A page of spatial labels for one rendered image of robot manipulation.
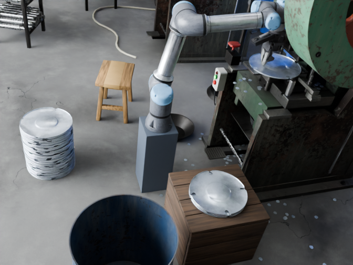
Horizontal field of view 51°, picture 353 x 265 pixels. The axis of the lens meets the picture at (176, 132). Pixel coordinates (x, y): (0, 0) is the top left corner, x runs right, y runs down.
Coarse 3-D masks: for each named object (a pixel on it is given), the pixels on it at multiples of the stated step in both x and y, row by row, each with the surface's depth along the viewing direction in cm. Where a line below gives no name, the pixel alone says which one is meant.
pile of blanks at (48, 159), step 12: (72, 132) 217; (24, 144) 209; (36, 144) 205; (48, 144) 206; (60, 144) 209; (72, 144) 222; (36, 156) 210; (48, 156) 210; (60, 156) 216; (72, 156) 226; (36, 168) 218; (48, 168) 216; (60, 168) 221; (72, 168) 231
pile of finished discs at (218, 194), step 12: (192, 180) 185; (204, 180) 186; (216, 180) 187; (228, 180) 188; (192, 192) 179; (204, 192) 180; (216, 192) 180; (228, 192) 181; (240, 192) 183; (204, 204) 174; (216, 204) 175; (228, 204) 176; (240, 204) 177; (216, 216) 171
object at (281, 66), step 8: (256, 56) 211; (280, 56) 213; (256, 64) 203; (272, 64) 204; (280, 64) 204; (288, 64) 207; (296, 64) 207; (264, 72) 197; (272, 72) 198; (280, 72) 198; (288, 72) 199; (296, 72) 200
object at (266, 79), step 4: (244, 64) 204; (248, 64) 203; (248, 68) 200; (252, 68) 199; (252, 72) 196; (256, 72) 197; (260, 76) 212; (264, 76) 207; (260, 80) 212; (264, 80) 208; (268, 80) 204; (272, 80) 205; (276, 80) 206; (260, 84) 212; (264, 84) 207; (268, 84) 206; (264, 88) 209; (268, 88) 208
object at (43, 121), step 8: (32, 112) 218; (40, 112) 219; (48, 112) 220; (56, 112) 221; (64, 112) 222; (24, 120) 211; (32, 120) 212; (40, 120) 212; (48, 120) 213; (56, 120) 214; (64, 120) 216; (24, 128) 206; (32, 128) 207; (40, 128) 208; (48, 128) 208; (56, 128) 209; (64, 128) 210; (32, 136) 201; (40, 136) 203; (48, 136) 203; (56, 136) 204
